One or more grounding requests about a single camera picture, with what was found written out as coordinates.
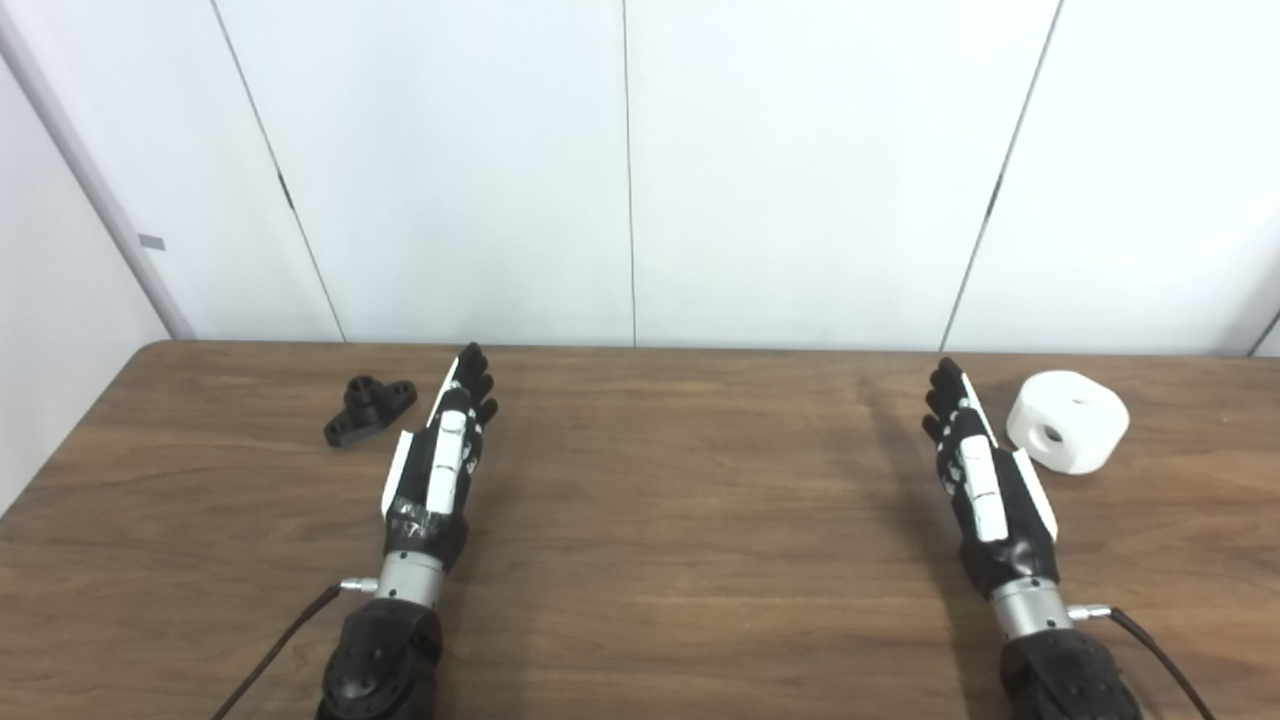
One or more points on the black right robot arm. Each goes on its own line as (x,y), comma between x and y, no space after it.
(1065,665)

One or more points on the black and white left hand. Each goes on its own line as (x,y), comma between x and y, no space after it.
(447,470)

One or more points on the grey wall post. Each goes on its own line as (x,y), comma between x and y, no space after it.
(90,175)

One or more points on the small grey wall label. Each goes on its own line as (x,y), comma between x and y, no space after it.
(151,242)

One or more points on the round white plastic piece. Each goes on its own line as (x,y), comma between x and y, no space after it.
(1075,415)

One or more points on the black and white right hand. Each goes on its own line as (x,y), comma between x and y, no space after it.
(985,490)

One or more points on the black flanged holder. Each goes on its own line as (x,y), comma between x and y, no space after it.
(368,408)

